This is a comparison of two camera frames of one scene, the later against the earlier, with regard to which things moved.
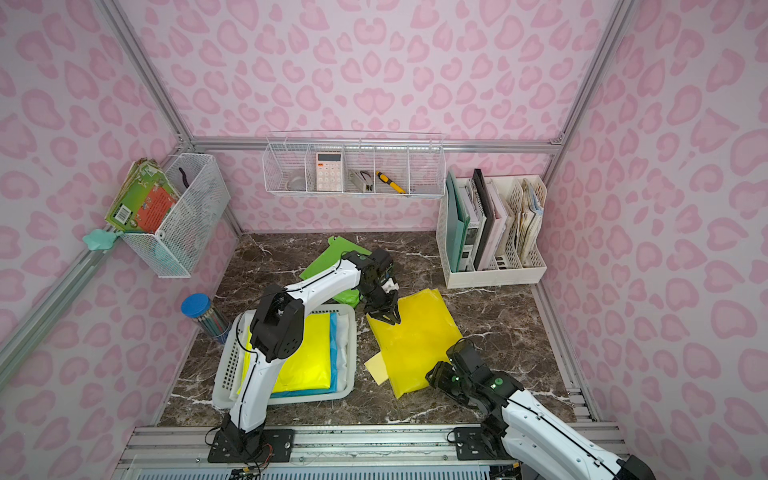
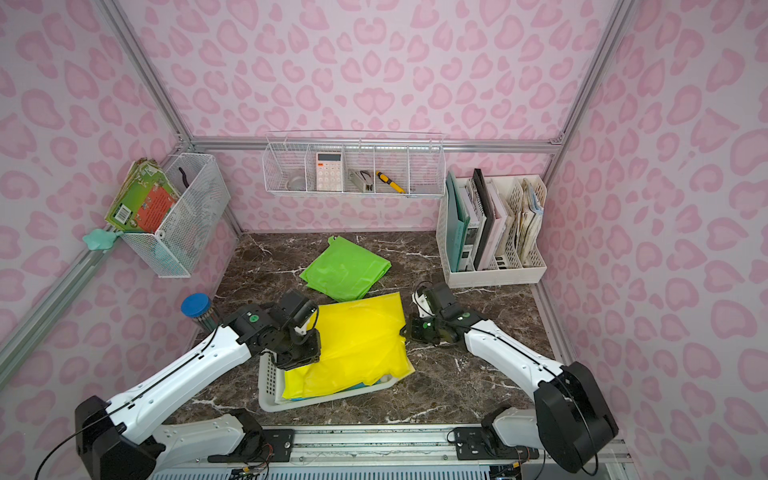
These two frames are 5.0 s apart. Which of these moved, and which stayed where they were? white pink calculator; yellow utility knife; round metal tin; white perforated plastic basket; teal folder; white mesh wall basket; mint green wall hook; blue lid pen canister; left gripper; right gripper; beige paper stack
Moved: right gripper; white perforated plastic basket; left gripper
Stayed: white pink calculator; mint green wall hook; white mesh wall basket; teal folder; blue lid pen canister; round metal tin; yellow utility knife; beige paper stack
